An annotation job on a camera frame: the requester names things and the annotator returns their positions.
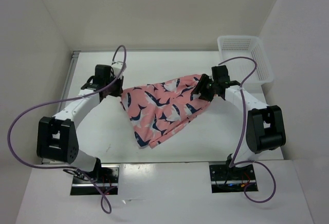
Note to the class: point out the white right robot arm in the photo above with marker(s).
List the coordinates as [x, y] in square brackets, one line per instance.
[263, 126]

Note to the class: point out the pink shark print shorts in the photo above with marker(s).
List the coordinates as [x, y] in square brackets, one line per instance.
[158, 111]

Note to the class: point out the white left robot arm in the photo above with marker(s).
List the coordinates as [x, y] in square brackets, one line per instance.
[57, 137]

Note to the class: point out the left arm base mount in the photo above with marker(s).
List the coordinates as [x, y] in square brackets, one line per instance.
[107, 183]

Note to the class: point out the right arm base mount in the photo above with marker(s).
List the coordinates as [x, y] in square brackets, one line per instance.
[231, 180]

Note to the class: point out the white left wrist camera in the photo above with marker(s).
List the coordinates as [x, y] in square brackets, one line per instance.
[118, 68]

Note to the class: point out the white plastic basket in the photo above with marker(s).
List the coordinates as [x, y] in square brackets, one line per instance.
[250, 58]

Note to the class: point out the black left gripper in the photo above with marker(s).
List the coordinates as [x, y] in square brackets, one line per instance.
[119, 91]

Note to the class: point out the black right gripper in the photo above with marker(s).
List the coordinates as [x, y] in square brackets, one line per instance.
[204, 80]

